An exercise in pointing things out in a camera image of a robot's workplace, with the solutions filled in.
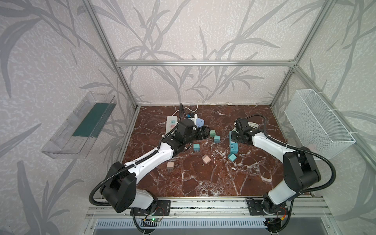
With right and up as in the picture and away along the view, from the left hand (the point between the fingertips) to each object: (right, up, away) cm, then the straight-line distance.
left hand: (208, 125), depth 80 cm
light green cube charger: (+5, -7, +23) cm, 24 cm away
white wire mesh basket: (+47, +1, -16) cm, 49 cm away
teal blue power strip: (+18, -14, +14) cm, 26 cm away
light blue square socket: (-4, +1, +28) cm, 28 cm away
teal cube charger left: (-7, -15, +14) cm, 22 cm away
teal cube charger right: (+16, -20, +10) cm, 27 cm away
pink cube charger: (-1, -21, +9) cm, 23 cm away
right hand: (+19, -5, +15) cm, 25 cm away
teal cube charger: (+7, -10, +19) cm, 23 cm away
